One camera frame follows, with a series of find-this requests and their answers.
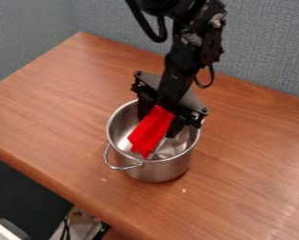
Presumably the metal table leg bracket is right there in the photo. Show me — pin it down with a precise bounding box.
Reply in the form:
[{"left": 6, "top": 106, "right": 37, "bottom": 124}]
[{"left": 49, "top": 206, "right": 109, "bottom": 240}]

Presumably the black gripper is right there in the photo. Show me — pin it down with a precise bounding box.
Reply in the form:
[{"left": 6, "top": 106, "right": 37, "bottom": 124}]
[{"left": 129, "top": 66, "right": 210, "bottom": 139}]

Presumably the red plastic block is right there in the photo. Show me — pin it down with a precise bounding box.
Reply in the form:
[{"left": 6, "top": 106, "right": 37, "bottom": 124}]
[{"left": 128, "top": 105, "right": 175, "bottom": 158}]

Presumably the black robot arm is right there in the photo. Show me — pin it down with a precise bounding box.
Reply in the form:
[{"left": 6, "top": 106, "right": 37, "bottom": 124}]
[{"left": 125, "top": 0, "right": 227, "bottom": 138}]

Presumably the white object at corner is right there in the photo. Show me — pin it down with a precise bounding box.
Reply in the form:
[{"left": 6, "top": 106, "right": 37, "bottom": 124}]
[{"left": 0, "top": 222, "right": 21, "bottom": 240}]

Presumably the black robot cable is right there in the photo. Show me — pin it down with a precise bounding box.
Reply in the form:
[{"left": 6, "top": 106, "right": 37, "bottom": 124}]
[{"left": 125, "top": 0, "right": 169, "bottom": 44}]

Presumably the stainless steel pot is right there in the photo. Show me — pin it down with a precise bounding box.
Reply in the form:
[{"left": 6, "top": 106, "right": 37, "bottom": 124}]
[{"left": 103, "top": 100, "right": 200, "bottom": 183}]

